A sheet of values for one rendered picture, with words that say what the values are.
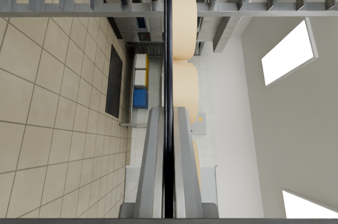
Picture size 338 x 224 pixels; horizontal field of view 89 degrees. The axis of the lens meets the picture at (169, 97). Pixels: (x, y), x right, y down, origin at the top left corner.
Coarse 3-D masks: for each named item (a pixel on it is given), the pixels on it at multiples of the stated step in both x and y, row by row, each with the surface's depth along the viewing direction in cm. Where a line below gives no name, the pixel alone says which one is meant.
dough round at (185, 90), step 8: (176, 64) 13; (184, 64) 13; (192, 64) 13; (176, 72) 12; (184, 72) 12; (192, 72) 12; (176, 80) 12; (184, 80) 12; (192, 80) 12; (176, 88) 12; (184, 88) 12; (192, 88) 12; (176, 96) 12; (184, 96) 12; (192, 96) 12; (176, 104) 12; (184, 104) 12; (192, 104) 12; (192, 112) 12; (192, 120) 13
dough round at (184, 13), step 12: (180, 0) 12; (192, 0) 12; (180, 12) 12; (192, 12) 12; (180, 24) 12; (192, 24) 12; (180, 36) 12; (192, 36) 12; (180, 48) 13; (192, 48) 13
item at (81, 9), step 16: (0, 16) 56; (16, 16) 56; (32, 16) 56; (48, 16) 56; (64, 16) 56; (80, 16) 56; (96, 16) 56; (112, 16) 56; (128, 16) 56; (144, 16) 56; (160, 16) 56; (208, 16) 56; (224, 16) 56; (240, 16) 56; (256, 16) 56; (272, 16) 56
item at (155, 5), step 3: (150, 0) 51; (159, 0) 53; (150, 3) 51; (153, 3) 53; (156, 3) 53; (159, 3) 53; (150, 6) 51; (153, 6) 53; (156, 6) 53; (159, 6) 53; (153, 9) 53; (156, 9) 53; (159, 9) 53
